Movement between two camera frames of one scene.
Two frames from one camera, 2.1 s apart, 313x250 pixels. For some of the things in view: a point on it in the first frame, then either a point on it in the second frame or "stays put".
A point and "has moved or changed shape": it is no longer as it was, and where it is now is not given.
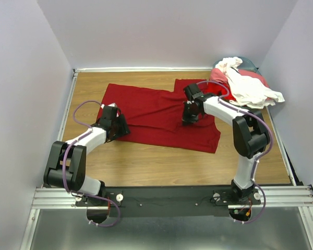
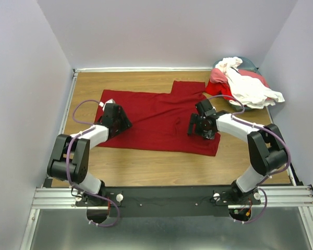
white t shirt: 247,90 stays put
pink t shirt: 218,75 stays put
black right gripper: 184,117 → 194,119
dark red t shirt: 154,116 has moved or changed shape
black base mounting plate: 169,201 stays put
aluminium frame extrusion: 280,198 stays put
